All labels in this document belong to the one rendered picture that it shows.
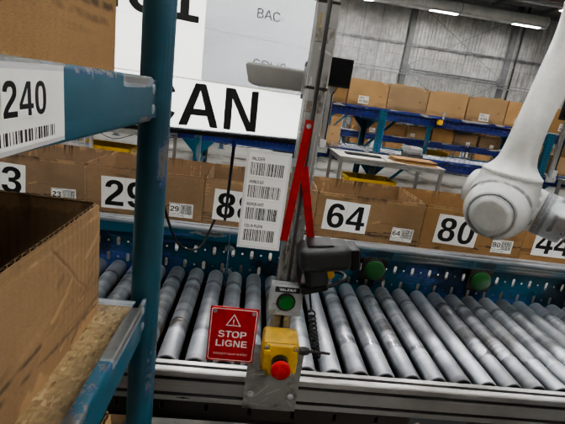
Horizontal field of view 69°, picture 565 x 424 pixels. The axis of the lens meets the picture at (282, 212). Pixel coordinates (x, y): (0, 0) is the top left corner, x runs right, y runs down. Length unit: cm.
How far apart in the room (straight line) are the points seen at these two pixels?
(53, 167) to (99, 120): 131
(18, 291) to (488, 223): 68
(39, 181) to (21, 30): 135
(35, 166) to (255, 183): 94
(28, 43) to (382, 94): 596
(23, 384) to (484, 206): 67
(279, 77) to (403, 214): 82
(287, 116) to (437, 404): 74
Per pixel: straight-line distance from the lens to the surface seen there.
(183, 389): 101
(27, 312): 29
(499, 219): 77
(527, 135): 83
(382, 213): 149
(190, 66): 83
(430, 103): 638
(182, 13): 84
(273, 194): 79
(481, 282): 164
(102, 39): 33
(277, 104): 88
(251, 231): 81
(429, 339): 129
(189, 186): 142
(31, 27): 25
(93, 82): 23
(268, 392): 100
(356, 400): 105
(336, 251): 78
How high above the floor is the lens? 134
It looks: 16 degrees down
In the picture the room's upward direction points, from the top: 8 degrees clockwise
